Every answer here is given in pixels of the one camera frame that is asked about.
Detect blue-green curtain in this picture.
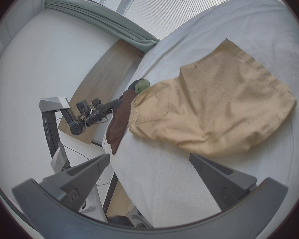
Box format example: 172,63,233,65
45,0,160,54

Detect tan shorts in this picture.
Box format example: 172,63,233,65
128,39,297,158

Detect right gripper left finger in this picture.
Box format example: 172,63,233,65
41,154,110,211

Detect dark brown garment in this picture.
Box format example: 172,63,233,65
106,90,136,156

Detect window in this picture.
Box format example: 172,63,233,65
56,0,249,42

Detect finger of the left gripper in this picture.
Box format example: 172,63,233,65
109,99,123,112

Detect bed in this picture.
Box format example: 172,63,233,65
58,0,299,228

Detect green garment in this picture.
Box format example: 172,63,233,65
135,79,150,94

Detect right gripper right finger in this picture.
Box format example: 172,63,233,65
189,153,257,212

